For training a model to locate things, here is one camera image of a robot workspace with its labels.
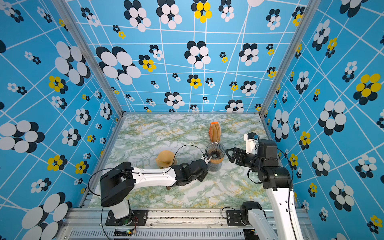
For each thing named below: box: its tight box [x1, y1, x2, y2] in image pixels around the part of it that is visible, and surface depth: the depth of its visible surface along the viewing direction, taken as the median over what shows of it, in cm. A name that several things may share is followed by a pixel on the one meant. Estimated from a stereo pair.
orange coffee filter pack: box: [209, 121, 222, 143], surface depth 101 cm
